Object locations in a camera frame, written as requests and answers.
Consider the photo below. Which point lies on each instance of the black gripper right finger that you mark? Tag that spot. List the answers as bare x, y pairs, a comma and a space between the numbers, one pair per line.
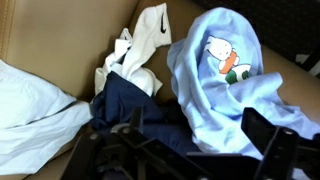
283, 150

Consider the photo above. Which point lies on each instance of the white nike sock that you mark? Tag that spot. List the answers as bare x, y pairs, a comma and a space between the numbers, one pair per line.
132, 51

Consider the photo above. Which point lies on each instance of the light blue printed t shirt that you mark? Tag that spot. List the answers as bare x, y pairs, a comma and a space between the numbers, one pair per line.
217, 71

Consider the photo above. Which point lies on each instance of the dark navy garment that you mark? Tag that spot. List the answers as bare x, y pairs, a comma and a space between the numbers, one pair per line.
166, 122

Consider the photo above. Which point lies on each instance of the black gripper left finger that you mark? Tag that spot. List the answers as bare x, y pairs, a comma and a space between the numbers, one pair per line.
127, 153

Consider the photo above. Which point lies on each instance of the white cloth on armrest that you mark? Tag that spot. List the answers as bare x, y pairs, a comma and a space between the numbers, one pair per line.
36, 119

